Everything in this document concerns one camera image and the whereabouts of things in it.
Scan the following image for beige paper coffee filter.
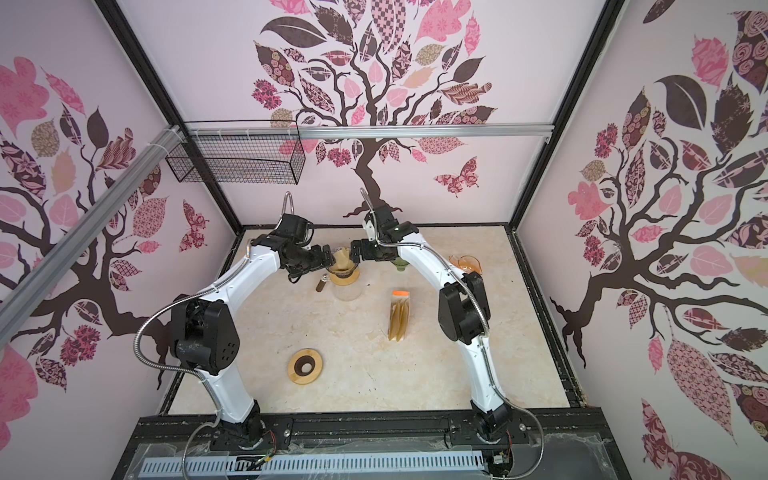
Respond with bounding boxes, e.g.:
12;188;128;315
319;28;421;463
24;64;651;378
331;247;356;270

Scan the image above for wooden dripper ring holder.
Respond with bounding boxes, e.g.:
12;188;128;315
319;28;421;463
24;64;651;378
328;265;360;287

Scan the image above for grey glass dripper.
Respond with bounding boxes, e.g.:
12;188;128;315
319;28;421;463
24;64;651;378
329;247;358;278

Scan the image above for green glass dripper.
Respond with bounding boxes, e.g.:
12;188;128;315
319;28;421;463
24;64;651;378
393;258;409;272

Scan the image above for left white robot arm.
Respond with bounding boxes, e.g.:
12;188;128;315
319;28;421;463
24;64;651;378
171;214;333;439

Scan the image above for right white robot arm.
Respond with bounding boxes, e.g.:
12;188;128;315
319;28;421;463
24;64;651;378
351;206;514;442

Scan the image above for clear glass carafe brown handle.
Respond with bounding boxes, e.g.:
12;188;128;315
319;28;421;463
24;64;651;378
315;271;363;302

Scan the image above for black wire basket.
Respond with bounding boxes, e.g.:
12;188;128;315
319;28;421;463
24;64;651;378
165;120;307;185

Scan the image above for back aluminium rail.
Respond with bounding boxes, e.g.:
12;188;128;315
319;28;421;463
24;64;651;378
188;123;554;140

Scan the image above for aluminium rail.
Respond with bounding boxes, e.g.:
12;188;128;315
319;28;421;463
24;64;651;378
1;126;182;345
188;123;554;140

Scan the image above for left metal conduit cable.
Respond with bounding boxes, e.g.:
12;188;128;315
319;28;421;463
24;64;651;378
133;190;295;480

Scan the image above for white slotted cable duct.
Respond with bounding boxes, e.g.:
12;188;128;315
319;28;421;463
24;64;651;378
138;451;485;479

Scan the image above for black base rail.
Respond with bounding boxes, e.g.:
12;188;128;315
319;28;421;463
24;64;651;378
112;408;630;479

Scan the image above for left aluminium rail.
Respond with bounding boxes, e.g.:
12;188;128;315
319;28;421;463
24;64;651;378
1;126;182;345

